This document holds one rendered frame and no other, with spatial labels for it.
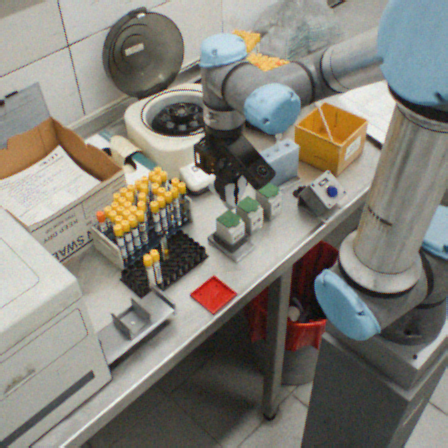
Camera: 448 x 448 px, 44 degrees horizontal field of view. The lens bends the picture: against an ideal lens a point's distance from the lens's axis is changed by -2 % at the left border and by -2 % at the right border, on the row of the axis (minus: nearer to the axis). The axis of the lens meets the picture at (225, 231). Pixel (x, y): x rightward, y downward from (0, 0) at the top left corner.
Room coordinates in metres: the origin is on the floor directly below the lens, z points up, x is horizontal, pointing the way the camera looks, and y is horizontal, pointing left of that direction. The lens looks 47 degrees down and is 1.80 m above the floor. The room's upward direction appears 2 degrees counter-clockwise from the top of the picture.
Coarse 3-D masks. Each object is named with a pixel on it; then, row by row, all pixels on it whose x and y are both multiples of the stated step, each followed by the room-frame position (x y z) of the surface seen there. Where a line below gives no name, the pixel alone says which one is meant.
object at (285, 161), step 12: (276, 144) 1.05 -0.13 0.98; (288, 144) 1.05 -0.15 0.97; (264, 156) 1.01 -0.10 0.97; (276, 156) 1.00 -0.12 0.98; (288, 156) 1.02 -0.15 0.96; (276, 168) 1.00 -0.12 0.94; (288, 168) 1.02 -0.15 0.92; (276, 180) 1.00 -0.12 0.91; (288, 180) 1.02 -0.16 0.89; (300, 180) 1.02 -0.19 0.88
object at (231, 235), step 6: (216, 222) 0.83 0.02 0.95; (216, 228) 0.83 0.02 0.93; (222, 228) 0.82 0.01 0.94; (228, 228) 0.81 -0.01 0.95; (234, 228) 0.81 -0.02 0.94; (240, 228) 0.82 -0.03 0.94; (222, 234) 0.82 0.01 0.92; (228, 234) 0.80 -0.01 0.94; (234, 234) 0.80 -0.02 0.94; (240, 234) 0.82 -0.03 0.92; (228, 240) 0.81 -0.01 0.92; (234, 240) 0.80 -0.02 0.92
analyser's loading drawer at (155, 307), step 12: (156, 288) 0.67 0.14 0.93; (132, 300) 0.64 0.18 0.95; (144, 300) 0.66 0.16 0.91; (156, 300) 0.66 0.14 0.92; (168, 300) 0.64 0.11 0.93; (132, 312) 0.63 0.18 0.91; (144, 312) 0.61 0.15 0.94; (156, 312) 0.63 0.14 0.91; (168, 312) 0.63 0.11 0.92; (108, 324) 0.60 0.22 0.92; (120, 324) 0.59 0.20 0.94; (144, 324) 0.60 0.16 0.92; (156, 324) 0.60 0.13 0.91; (108, 336) 0.58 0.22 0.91; (120, 336) 0.58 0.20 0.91; (132, 336) 0.57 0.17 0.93; (108, 348) 0.55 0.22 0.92; (120, 348) 0.55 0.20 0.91; (108, 360) 0.53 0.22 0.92
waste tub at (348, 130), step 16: (336, 112) 1.19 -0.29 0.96; (304, 128) 1.11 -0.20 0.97; (320, 128) 1.21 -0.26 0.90; (336, 128) 1.19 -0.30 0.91; (352, 128) 1.16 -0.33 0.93; (304, 144) 1.10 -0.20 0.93; (320, 144) 1.07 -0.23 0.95; (336, 144) 1.04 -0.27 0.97; (352, 144) 1.08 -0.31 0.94; (304, 160) 1.10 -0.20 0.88; (320, 160) 1.07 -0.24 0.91; (336, 160) 1.04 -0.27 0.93; (352, 160) 1.09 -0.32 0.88; (336, 176) 1.04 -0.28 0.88
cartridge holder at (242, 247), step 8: (208, 240) 0.84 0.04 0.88; (216, 240) 0.83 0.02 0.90; (224, 240) 0.81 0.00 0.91; (240, 240) 0.81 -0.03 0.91; (248, 240) 0.83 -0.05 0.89; (224, 248) 0.81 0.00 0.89; (232, 248) 0.79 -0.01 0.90; (240, 248) 0.81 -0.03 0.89; (248, 248) 0.81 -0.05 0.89; (232, 256) 0.79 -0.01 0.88; (240, 256) 0.79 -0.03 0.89
